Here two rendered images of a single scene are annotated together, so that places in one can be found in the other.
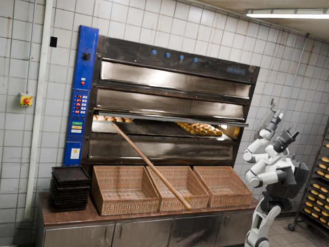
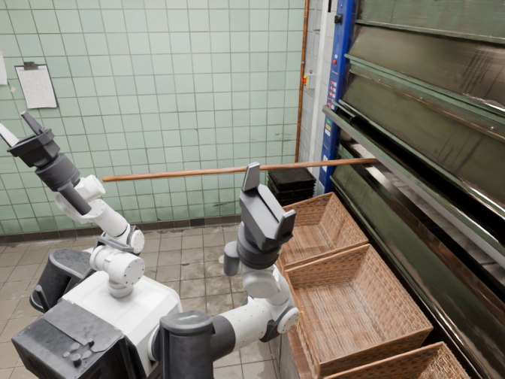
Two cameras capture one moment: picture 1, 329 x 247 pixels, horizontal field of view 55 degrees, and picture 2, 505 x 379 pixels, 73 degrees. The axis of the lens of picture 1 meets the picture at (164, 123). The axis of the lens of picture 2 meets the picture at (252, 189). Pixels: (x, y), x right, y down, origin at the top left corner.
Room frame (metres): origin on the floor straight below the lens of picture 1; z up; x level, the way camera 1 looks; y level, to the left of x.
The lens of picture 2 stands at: (3.05, -1.49, 2.00)
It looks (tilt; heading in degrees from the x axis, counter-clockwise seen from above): 29 degrees down; 110
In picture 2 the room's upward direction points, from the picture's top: straight up
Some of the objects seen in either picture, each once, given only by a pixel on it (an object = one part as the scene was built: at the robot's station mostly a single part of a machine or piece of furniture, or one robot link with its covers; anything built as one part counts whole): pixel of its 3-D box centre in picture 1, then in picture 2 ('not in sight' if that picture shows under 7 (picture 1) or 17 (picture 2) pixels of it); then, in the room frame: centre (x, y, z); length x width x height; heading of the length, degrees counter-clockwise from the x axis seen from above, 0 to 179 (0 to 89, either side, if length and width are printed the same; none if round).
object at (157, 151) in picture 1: (169, 150); (411, 250); (3.32, -0.11, 1.02); 1.79 x 0.11 x 0.19; 118
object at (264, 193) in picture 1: (277, 202); not in sight; (2.58, -1.12, 1.00); 0.28 x 0.13 x 0.18; 115
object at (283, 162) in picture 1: (284, 176); (113, 345); (2.55, -1.09, 1.26); 0.34 x 0.30 x 0.36; 170
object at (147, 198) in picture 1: (124, 188); (310, 234); (2.81, 0.26, 0.72); 0.56 x 0.49 x 0.28; 118
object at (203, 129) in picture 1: (196, 125); not in sight; (3.99, -0.42, 1.21); 0.61 x 0.48 x 0.06; 28
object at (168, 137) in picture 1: (171, 137); (424, 223); (3.34, -0.10, 1.16); 1.80 x 0.06 x 0.04; 118
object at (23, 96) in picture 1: (26, 99); (309, 80); (2.57, 1.18, 1.46); 0.10 x 0.07 x 0.10; 118
